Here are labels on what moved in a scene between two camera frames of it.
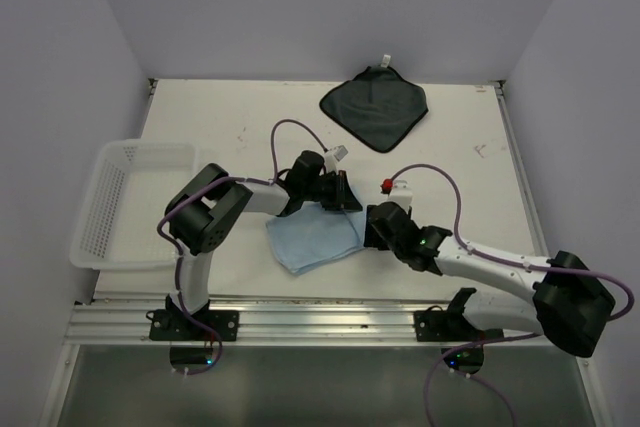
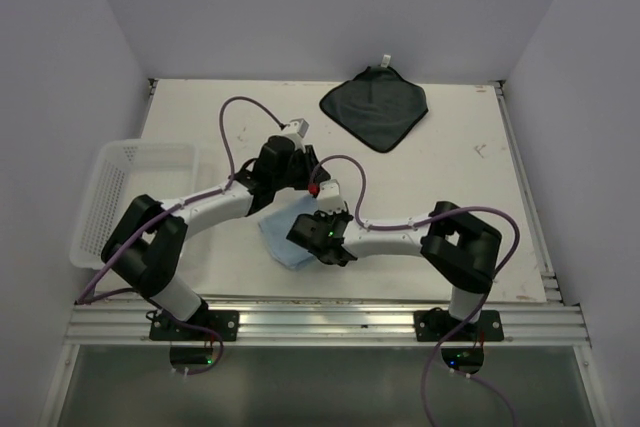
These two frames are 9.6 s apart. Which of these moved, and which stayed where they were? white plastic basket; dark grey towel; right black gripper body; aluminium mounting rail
Moved: right black gripper body
Stayed: white plastic basket; aluminium mounting rail; dark grey towel
